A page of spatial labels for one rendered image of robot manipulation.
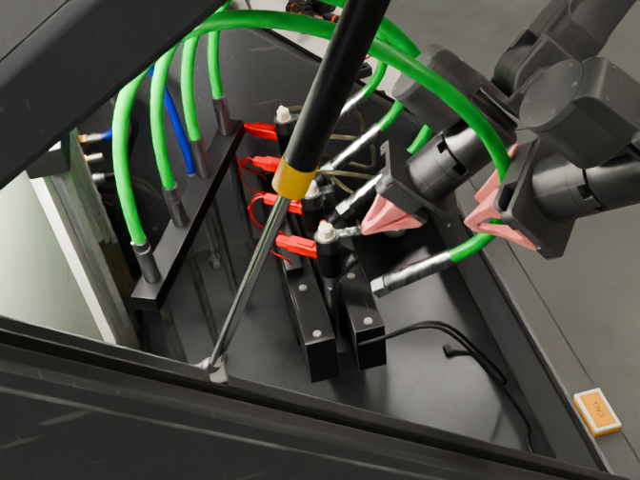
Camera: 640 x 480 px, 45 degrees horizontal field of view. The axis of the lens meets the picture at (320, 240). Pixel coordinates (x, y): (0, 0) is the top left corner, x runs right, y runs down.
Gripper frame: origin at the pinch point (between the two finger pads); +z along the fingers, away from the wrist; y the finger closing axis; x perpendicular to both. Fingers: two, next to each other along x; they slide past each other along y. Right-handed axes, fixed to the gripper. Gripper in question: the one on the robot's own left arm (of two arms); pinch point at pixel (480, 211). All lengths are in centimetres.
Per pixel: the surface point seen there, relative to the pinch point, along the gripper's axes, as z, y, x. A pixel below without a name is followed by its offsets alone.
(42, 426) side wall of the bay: -6.1, 36.1, -25.1
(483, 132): -7.5, -0.7, -7.6
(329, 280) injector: 24.3, 3.9, 0.3
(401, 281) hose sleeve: 9.6, 5.9, 0.9
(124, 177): 18.9, 10.8, -26.5
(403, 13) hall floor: 197, -201, 51
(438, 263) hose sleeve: 5.3, 4.1, 1.4
